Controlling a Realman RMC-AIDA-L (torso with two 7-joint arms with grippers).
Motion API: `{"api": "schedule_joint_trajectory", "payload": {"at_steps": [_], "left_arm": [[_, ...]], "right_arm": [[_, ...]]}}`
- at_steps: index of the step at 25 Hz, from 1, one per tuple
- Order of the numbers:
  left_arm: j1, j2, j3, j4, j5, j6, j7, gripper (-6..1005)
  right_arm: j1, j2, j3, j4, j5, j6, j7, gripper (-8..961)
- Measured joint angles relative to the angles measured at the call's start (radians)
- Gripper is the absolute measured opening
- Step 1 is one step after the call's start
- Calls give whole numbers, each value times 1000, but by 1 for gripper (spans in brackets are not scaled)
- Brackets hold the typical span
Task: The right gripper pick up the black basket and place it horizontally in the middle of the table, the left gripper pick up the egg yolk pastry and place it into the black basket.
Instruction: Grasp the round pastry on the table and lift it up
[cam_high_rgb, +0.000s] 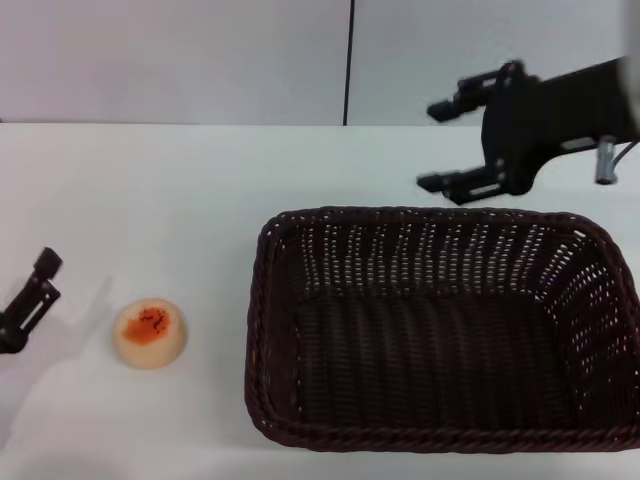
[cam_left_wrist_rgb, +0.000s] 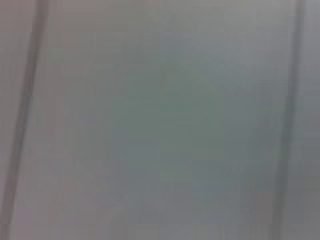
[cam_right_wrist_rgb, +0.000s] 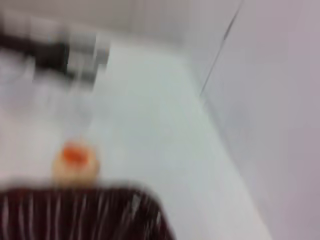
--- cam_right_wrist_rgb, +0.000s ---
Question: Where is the dark red striped basket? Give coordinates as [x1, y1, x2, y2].
[0, 180, 177, 240]

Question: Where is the orange and cream round object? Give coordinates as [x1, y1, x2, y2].
[51, 139, 101, 186]

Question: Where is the black and grey blurred equipment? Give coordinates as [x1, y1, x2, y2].
[0, 14, 111, 85]

